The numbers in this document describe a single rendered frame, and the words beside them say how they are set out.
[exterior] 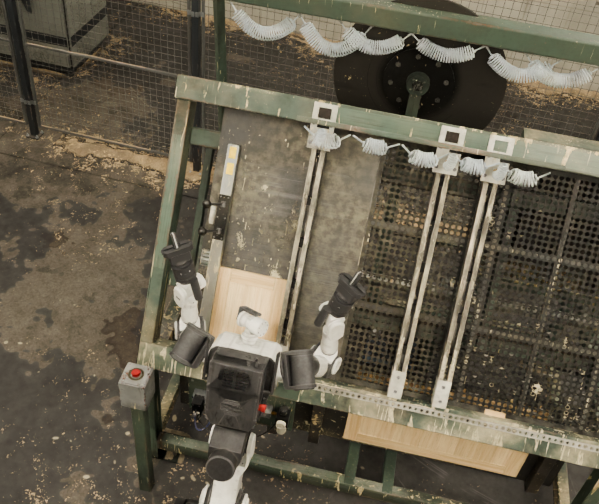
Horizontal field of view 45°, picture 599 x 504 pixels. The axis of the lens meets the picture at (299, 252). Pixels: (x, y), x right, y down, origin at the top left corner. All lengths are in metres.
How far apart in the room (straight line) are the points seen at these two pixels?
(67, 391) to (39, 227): 1.47
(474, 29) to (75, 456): 2.90
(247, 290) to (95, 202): 2.55
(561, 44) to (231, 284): 1.75
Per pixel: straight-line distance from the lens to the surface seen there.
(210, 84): 3.14
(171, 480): 4.04
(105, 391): 4.39
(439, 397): 3.28
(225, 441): 2.88
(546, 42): 3.37
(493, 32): 3.34
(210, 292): 3.27
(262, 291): 3.25
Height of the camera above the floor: 3.50
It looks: 42 degrees down
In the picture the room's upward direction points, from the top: 7 degrees clockwise
